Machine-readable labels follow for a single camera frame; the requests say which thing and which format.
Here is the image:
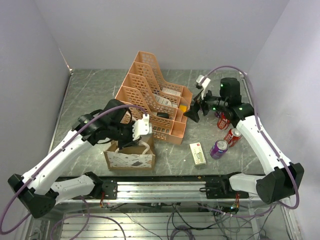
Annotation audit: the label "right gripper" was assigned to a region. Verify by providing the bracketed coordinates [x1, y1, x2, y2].
[183, 85, 228, 123]

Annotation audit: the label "brown canvas tote bag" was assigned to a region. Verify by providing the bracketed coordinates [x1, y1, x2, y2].
[103, 135, 156, 170]

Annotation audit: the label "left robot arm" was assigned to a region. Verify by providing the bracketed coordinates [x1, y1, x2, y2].
[8, 99, 150, 219]

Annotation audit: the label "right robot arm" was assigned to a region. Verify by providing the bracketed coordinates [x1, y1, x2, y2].
[184, 75, 305, 204]

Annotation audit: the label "yellow sticky notes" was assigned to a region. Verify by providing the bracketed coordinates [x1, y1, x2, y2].
[178, 104, 188, 113]

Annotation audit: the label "purple soda can rear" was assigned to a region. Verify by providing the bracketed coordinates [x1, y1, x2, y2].
[214, 111, 223, 119]

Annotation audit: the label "purple soda can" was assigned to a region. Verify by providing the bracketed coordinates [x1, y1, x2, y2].
[214, 111, 223, 119]
[210, 139, 229, 160]

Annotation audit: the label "red soda can rear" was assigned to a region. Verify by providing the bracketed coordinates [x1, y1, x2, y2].
[217, 116, 230, 130]

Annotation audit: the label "red soda can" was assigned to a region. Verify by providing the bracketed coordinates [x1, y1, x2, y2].
[217, 116, 230, 130]
[223, 127, 242, 148]

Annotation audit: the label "peach plastic file organizer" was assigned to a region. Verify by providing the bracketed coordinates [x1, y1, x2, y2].
[115, 51, 193, 145]

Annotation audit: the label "red soda can front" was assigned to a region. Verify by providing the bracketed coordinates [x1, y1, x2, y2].
[223, 127, 242, 148]

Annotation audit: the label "white papers in organizer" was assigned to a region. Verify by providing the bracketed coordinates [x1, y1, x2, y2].
[153, 87, 182, 108]

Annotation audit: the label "purple soda can front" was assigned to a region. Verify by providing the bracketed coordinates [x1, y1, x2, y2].
[210, 139, 229, 160]

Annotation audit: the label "white green cardboard box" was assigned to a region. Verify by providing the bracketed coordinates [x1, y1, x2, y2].
[189, 142, 207, 166]

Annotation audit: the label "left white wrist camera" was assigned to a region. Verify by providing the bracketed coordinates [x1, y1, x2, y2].
[132, 114, 152, 141]

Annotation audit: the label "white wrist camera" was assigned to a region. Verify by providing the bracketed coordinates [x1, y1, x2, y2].
[196, 75, 211, 100]
[132, 114, 152, 141]

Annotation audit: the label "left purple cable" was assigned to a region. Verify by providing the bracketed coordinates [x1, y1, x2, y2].
[0, 104, 148, 235]

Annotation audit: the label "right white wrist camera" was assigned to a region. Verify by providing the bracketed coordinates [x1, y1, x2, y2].
[196, 75, 211, 100]

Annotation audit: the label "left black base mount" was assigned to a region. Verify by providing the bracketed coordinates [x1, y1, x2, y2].
[97, 177, 118, 200]

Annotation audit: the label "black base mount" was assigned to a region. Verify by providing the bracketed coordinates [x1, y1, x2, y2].
[97, 177, 118, 200]
[199, 175, 232, 199]

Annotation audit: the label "aluminium mounting rail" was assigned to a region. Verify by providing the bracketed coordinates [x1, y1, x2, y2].
[49, 181, 291, 203]

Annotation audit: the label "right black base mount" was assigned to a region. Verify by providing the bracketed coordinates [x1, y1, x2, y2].
[199, 175, 232, 199]

